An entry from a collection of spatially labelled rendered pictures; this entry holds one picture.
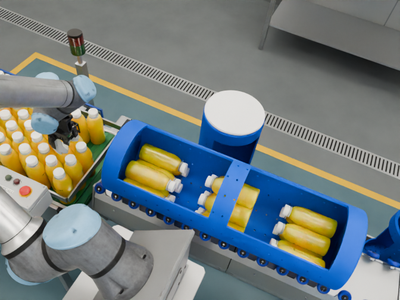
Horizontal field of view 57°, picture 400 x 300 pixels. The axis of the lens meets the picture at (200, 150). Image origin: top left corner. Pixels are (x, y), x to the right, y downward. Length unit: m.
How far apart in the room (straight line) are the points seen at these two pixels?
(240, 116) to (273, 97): 1.72
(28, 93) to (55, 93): 0.08
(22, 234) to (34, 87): 0.34
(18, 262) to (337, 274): 0.89
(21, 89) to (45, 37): 2.99
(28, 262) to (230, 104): 1.11
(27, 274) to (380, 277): 1.20
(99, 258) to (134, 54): 2.91
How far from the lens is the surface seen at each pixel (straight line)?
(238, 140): 1.63
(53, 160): 1.46
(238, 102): 1.73
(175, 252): 0.92
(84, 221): 0.85
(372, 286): 1.57
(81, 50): 1.73
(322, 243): 1.36
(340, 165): 3.08
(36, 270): 0.96
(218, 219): 1.22
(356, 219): 1.28
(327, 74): 3.83
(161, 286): 0.89
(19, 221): 0.95
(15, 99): 0.94
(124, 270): 0.91
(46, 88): 1.00
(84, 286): 1.15
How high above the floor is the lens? 2.23
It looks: 52 degrees down
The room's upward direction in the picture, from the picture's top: 9 degrees clockwise
